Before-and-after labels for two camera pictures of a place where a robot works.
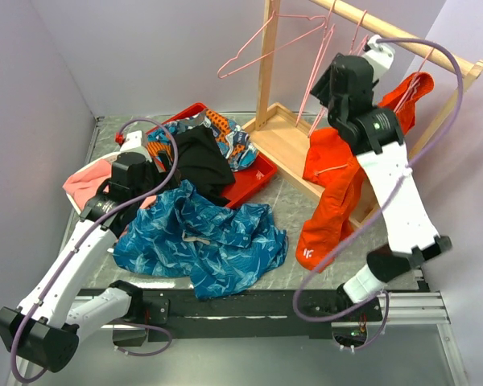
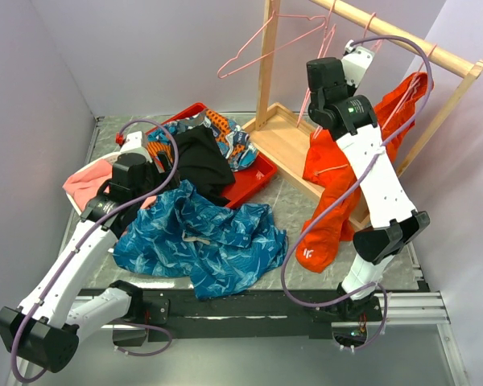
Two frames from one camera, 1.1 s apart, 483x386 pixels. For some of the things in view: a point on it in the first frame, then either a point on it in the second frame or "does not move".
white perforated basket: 109,158 does not move
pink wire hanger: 357,47 → 320,127
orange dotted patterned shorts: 239,149 does not move
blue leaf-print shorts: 226,252 does not move
